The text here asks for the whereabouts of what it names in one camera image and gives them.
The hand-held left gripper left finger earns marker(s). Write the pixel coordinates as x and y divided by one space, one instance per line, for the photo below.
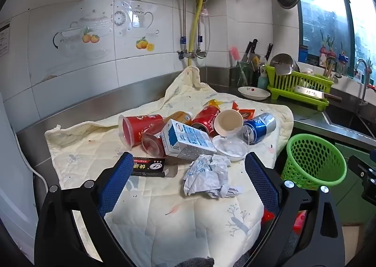
117 179

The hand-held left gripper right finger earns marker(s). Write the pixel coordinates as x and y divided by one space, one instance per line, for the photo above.
261 181

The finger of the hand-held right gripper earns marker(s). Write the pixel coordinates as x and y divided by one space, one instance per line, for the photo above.
365 170

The black cardboard box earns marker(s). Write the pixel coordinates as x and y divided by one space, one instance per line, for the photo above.
149 167

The green plastic basket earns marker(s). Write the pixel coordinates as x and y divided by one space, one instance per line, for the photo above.
323 173

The clear plastic lid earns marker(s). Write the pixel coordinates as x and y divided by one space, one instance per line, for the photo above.
230 149

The clear cup with red label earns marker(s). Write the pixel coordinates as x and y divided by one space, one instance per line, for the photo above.
151 145

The blue soda can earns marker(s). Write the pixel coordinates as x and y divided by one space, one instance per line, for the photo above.
261 127

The red plastic cup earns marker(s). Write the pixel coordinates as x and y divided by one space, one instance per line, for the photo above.
141 129

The white paper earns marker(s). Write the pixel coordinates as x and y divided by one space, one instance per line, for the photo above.
205 176

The white paper cup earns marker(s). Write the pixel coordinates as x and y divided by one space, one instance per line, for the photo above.
227 123

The red snack wrapper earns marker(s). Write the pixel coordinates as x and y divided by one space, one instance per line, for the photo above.
245 112

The white and blue carton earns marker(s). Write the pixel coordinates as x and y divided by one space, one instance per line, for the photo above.
185 140

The red soda can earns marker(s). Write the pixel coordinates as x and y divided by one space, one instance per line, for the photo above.
204 118

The orange drink bottle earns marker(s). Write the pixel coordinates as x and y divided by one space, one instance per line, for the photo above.
179 117

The steel sink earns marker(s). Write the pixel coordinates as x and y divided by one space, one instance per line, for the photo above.
349 120

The red plastic stool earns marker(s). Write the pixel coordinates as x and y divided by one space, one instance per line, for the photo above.
299 220

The cream quilted blanket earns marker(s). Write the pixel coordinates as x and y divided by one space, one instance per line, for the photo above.
176 226

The white shallow bowl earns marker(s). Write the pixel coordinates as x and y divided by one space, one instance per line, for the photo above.
252 93

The steel faucet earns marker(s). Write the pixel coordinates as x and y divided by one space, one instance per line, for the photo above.
365 79

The green dish rack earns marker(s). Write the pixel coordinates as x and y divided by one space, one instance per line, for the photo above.
299 96

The green dish soap bottle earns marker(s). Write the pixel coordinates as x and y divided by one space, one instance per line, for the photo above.
262 80

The person's leg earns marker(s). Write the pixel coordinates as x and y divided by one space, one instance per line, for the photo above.
196 262

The green glass jar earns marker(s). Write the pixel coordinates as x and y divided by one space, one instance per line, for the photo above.
245 74

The jar with sprouting bulb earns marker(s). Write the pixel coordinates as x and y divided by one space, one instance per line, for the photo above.
327 55
343 61

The steel pot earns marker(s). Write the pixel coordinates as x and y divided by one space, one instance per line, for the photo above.
283 62

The pink bottle brush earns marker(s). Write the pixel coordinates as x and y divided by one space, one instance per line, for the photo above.
235 54

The blue plastic container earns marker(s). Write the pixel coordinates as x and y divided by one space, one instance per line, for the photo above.
303 55

